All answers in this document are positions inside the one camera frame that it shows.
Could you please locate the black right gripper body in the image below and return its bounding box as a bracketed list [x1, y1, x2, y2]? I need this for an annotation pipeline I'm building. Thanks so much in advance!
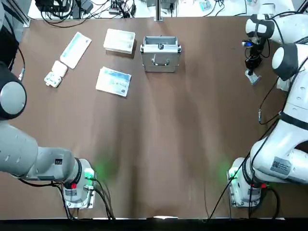
[244, 43, 264, 71]

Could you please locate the clear bandage packet green print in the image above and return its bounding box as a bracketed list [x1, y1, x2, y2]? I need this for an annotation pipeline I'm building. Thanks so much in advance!
[244, 69, 262, 85]

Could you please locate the white gauze packet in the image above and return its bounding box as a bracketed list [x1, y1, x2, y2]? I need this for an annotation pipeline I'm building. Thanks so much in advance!
[276, 77, 289, 91]

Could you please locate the silver aluminium first-aid case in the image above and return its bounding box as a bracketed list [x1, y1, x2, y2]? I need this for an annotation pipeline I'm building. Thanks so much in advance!
[140, 36, 182, 73]

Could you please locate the white plastic partition tray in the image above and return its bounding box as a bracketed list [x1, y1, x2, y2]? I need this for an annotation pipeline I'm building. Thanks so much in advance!
[103, 28, 136, 54]

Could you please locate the small teal white packet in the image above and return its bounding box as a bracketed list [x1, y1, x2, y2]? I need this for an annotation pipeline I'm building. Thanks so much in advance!
[199, 1, 214, 12]

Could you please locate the wide blue white pouch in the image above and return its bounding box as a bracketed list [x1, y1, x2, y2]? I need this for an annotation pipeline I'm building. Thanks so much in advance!
[95, 66, 132, 98]

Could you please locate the black power adapter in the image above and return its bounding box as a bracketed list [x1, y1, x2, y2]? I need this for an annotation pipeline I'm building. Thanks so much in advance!
[80, 0, 94, 12]

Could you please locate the long blue white pouch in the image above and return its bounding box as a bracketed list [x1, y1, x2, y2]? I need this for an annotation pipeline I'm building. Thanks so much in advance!
[59, 32, 92, 70]

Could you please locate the plain white plastic box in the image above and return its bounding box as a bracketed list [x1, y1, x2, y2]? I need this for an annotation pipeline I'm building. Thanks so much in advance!
[52, 60, 69, 78]

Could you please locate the black electronics box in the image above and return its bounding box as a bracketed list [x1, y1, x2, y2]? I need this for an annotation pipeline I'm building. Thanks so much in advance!
[35, 0, 73, 13]

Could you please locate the black cable with silver plug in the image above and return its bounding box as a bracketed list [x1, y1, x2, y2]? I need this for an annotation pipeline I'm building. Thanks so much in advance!
[9, 40, 26, 80]
[257, 79, 282, 125]

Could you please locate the aluminium camera post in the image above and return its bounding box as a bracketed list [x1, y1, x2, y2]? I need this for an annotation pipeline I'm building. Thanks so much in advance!
[155, 0, 162, 22]

